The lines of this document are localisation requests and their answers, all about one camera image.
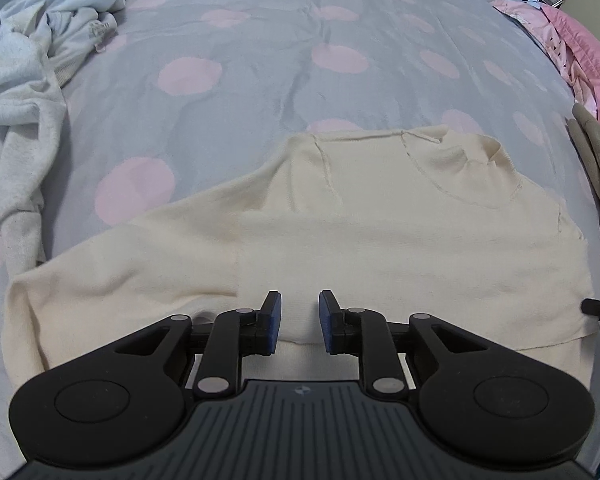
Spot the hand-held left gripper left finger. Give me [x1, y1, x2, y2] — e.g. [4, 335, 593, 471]
[115, 289, 284, 394]

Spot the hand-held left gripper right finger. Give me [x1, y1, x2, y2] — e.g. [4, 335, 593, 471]
[318, 289, 481, 396]

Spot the cream knit sweater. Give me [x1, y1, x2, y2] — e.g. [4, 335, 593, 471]
[2, 125, 599, 397]

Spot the pink quilt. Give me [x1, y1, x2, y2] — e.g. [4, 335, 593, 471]
[490, 0, 600, 137]

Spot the pink polka dot bed sheet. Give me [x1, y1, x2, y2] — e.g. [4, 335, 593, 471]
[0, 0, 600, 480]

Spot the white hoodie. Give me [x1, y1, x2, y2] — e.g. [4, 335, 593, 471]
[0, 0, 127, 275]

